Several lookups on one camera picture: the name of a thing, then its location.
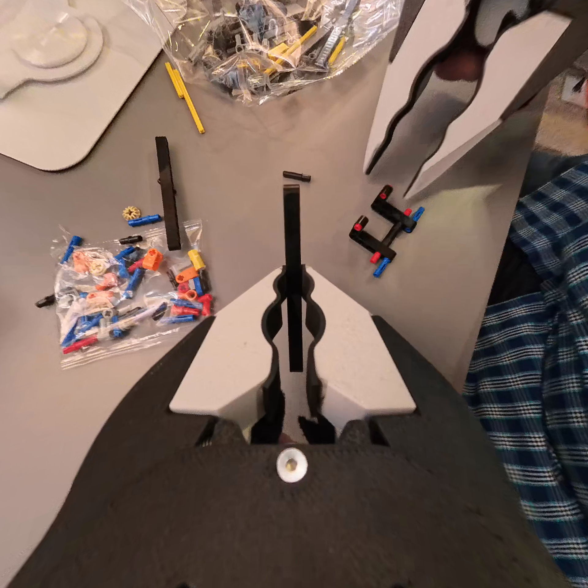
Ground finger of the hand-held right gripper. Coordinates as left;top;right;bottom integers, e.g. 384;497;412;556
363;0;469;176
403;9;572;199

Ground long black lego beam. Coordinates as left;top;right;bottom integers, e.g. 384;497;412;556
155;136;182;251

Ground thin black lego beam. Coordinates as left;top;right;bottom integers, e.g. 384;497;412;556
282;184;305;373

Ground white flat stand base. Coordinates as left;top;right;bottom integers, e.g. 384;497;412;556
0;0;177;172

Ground blue plaid clothing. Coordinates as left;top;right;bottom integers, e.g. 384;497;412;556
462;152;588;588

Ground black lego assembly with pins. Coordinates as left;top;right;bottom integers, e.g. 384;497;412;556
348;185;425;278

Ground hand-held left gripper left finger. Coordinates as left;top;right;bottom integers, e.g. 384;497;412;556
169;264;288;445

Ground long yellow lego axle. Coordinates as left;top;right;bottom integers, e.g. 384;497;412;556
165;61;205;135

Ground large clear bag of lego parts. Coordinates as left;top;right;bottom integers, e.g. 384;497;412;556
124;0;405;108

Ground small clear bag of lego pins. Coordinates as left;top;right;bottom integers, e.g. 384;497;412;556
51;220;217;370

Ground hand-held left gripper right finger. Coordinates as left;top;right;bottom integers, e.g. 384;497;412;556
299;264;417;445

